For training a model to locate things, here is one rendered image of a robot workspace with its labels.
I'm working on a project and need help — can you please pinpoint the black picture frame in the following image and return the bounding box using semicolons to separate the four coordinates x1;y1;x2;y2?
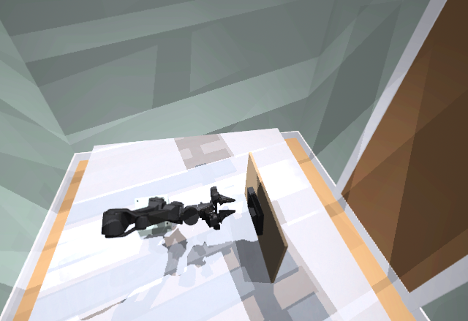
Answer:
247;186;264;235

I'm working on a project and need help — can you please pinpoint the brown flat board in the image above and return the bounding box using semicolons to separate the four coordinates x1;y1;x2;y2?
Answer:
244;152;288;283

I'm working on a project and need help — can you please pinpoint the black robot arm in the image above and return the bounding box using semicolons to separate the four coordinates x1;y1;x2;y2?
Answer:
101;196;217;238

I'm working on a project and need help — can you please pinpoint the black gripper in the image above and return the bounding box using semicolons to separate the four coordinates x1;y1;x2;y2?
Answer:
198;186;235;230

